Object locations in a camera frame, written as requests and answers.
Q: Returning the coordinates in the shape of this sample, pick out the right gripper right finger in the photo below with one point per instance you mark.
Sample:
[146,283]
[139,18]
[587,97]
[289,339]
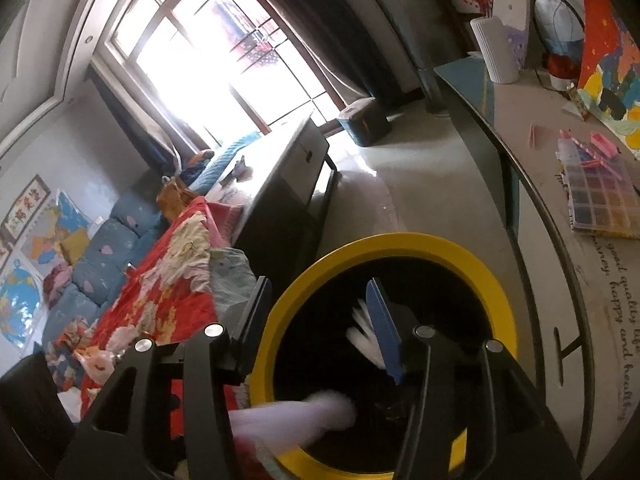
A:
[510,433]

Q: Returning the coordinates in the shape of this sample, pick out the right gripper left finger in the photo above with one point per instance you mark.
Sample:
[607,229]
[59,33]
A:
[166,403]

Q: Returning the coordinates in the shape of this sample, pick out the yellow rimmed black trash bin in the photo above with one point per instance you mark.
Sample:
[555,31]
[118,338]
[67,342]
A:
[430,248]

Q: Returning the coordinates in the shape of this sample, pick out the patchwork blanket on sofa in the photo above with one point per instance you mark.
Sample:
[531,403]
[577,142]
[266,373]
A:
[66,370]

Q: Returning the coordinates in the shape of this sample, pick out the red floral blanket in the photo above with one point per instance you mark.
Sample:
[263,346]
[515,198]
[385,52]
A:
[169,297]

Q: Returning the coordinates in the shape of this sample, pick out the world map poster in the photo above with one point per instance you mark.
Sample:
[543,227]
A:
[21,303]

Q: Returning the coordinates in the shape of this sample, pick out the pink clothes pile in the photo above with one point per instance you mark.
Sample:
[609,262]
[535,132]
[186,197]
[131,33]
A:
[56,282]

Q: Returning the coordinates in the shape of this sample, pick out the tv console cabinet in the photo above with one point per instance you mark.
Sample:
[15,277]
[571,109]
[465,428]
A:
[582,290]

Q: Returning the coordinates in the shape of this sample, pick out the blue sectional sofa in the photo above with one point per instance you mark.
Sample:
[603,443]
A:
[133,227]

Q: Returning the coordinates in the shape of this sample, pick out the china map poster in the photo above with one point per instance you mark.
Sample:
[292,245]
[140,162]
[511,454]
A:
[58,219]

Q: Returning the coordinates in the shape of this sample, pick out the yellow cushion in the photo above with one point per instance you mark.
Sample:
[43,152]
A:
[74,246]

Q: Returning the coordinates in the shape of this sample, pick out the clear bead organiser box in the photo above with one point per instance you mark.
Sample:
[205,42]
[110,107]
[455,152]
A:
[599,201]

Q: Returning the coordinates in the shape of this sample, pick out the folded paper on table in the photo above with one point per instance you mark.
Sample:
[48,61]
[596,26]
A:
[240,172]

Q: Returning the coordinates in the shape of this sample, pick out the dark wooden coffee table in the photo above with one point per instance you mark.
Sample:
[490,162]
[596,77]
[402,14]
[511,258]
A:
[274,201]

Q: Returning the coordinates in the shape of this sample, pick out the blue left curtain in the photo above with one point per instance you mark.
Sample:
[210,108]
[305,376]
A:
[162,151]

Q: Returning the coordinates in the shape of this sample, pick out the blue storage stool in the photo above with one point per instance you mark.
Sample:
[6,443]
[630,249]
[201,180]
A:
[365,121]

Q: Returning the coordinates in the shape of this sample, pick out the white paper towel roll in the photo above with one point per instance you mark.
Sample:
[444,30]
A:
[491,37]

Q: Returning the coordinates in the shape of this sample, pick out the colourful portrait painting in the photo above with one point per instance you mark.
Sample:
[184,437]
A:
[609,78]

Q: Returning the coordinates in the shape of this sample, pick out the grey standing air conditioner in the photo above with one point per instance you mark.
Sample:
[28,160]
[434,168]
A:
[403,16]

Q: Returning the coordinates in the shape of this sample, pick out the dark grey right curtain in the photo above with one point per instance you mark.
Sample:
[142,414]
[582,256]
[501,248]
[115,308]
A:
[332,31]

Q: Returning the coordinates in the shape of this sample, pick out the left embroidery wall picture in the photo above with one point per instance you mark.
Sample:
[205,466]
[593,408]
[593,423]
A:
[5,251]

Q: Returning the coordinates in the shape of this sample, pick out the embroidery wall picture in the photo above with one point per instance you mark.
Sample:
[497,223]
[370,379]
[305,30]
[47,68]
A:
[24,209]
[5,251]

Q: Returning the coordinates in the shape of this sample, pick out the right embroidery wall picture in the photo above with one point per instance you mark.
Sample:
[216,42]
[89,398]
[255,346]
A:
[24,209]

